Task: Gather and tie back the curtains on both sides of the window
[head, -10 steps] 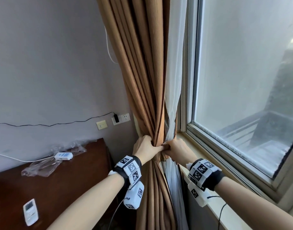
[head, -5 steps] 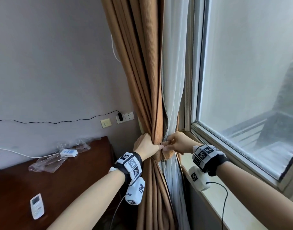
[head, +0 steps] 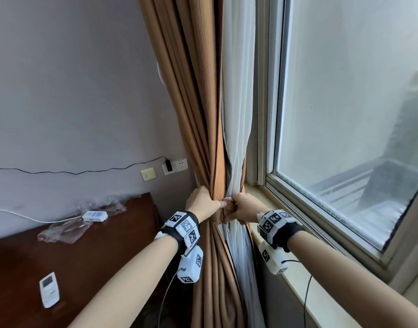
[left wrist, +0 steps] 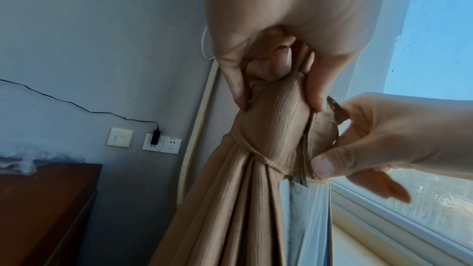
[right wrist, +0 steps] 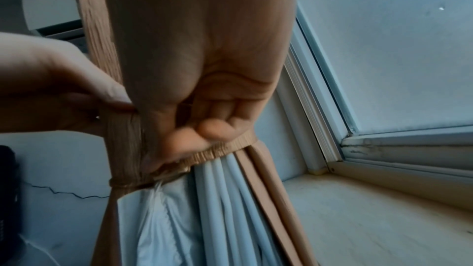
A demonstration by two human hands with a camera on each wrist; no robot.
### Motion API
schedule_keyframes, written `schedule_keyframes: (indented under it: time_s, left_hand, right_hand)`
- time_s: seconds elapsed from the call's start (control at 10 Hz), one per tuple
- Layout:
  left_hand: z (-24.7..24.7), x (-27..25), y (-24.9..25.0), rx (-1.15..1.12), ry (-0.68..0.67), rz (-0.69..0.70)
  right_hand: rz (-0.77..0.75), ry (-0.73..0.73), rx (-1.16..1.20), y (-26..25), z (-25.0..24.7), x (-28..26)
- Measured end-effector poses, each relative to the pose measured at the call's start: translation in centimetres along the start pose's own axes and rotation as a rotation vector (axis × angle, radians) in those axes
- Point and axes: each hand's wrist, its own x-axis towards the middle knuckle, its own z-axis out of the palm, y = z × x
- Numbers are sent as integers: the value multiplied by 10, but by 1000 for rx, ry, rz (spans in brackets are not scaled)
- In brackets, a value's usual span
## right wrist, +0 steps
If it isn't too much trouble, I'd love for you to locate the thin black wall cable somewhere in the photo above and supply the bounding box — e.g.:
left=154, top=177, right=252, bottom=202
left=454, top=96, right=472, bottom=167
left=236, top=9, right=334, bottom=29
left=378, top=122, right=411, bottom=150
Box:
left=22, top=181, right=112, bottom=200

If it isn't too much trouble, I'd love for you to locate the person's left hand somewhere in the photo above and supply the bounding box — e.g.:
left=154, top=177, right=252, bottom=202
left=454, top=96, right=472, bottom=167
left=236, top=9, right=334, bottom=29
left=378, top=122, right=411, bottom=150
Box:
left=0, top=31, right=137, bottom=138

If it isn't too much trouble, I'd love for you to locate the brown curtain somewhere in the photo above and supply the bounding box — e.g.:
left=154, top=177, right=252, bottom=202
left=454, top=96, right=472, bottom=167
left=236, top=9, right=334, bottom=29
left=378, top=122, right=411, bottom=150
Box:
left=71, top=0, right=319, bottom=266

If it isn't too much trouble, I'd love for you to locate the person's right hand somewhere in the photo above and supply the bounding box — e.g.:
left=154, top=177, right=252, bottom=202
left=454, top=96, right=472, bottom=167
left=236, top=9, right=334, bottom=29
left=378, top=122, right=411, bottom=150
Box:
left=99, top=0, right=300, bottom=172

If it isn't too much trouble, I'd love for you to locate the white curtain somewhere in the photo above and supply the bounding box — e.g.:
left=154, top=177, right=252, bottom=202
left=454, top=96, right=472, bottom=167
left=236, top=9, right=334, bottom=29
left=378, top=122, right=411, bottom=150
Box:
left=135, top=153, right=286, bottom=266

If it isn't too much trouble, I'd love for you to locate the brown curtain tieback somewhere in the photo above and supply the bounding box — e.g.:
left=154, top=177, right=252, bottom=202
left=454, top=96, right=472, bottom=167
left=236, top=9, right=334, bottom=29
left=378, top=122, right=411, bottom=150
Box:
left=98, top=110, right=260, bottom=192

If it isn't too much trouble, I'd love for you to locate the glass window with frame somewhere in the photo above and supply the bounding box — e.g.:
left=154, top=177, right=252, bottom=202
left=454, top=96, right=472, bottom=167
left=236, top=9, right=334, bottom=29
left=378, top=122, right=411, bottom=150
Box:
left=275, top=0, right=473, bottom=179

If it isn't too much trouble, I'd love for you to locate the white air conditioner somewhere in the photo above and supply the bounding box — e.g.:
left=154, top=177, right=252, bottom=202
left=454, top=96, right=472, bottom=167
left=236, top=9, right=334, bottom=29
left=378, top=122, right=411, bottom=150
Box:
left=21, top=0, right=89, bottom=41

